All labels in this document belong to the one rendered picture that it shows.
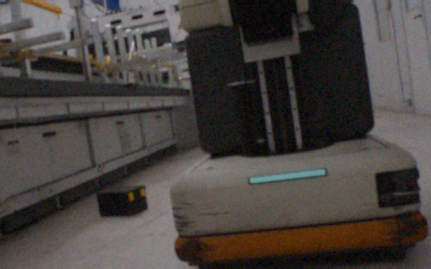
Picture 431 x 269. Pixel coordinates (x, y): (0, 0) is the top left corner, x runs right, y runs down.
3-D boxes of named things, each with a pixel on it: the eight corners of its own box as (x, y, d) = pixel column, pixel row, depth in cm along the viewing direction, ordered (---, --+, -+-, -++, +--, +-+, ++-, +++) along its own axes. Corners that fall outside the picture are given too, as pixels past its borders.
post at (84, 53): (93, 82, 293) (81, 7, 290) (91, 81, 288) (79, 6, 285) (87, 83, 294) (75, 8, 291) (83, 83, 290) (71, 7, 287)
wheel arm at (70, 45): (90, 47, 217) (88, 37, 217) (87, 46, 214) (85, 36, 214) (5, 65, 229) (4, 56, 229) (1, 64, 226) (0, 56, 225)
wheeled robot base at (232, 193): (213, 213, 193) (204, 149, 191) (383, 194, 175) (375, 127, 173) (173, 272, 128) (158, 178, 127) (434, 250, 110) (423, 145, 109)
